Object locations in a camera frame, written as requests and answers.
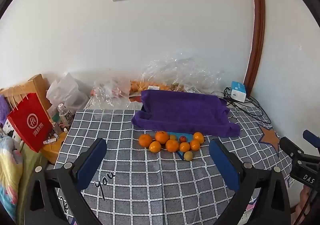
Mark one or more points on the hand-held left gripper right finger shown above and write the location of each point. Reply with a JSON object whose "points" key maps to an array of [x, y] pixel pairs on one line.
{"points": [[223, 162]]}

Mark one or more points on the translucent white plastic bag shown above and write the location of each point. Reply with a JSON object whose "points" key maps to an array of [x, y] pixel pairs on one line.
{"points": [[63, 90]]}

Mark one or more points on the grey checkered tablecloth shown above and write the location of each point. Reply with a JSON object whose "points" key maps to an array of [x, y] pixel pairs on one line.
{"points": [[150, 190]]}

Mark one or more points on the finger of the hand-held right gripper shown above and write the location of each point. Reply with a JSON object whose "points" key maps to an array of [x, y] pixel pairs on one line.
{"points": [[291, 146], [311, 137]]}

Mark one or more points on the purple plush cloth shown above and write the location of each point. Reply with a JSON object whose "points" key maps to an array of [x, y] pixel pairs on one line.
{"points": [[3, 108]]}

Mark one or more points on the clear plastic bottle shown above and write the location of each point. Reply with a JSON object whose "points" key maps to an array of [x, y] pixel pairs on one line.
{"points": [[65, 115]]}

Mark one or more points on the orange mandarin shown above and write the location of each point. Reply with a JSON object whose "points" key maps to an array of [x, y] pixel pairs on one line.
{"points": [[195, 145], [145, 140], [161, 137], [172, 145], [198, 137], [155, 146], [184, 146]]}

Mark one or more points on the purple towel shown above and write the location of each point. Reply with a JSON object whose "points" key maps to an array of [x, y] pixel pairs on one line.
{"points": [[185, 110]]}

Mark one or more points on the red paper bag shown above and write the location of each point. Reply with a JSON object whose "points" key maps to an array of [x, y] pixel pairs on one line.
{"points": [[28, 122]]}

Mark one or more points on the clear plastic bag of oranges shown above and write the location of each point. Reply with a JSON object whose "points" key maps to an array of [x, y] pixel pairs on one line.
{"points": [[180, 70]]}

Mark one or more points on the small yellow fruit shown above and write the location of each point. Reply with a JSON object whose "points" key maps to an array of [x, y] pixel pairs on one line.
{"points": [[188, 155], [173, 137]]}

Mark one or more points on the person's right hand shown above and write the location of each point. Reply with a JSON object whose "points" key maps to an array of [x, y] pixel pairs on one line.
{"points": [[303, 200]]}

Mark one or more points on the crumpled clear plastic bag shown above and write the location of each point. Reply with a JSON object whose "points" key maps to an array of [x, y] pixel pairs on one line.
{"points": [[111, 90]]}

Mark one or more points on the wooden stool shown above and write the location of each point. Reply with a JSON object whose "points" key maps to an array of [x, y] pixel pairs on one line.
{"points": [[53, 150]]}

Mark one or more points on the wooden door frame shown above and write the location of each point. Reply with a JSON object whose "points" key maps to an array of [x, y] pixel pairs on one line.
{"points": [[258, 27]]}

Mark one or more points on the small white tube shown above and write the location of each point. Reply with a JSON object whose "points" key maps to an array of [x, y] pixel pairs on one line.
{"points": [[51, 139]]}

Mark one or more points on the small red fruit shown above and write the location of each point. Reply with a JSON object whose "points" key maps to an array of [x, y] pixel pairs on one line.
{"points": [[182, 138]]}

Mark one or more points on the white and blue box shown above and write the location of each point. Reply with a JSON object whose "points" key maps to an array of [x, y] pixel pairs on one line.
{"points": [[238, 91]]}

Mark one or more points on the colourful blanket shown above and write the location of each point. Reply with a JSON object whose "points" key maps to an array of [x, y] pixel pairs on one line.
{"points": [[10, 172]]}

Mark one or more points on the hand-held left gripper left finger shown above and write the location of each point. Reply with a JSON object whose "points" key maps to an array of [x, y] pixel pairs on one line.
{"points": [[91, 160]]}

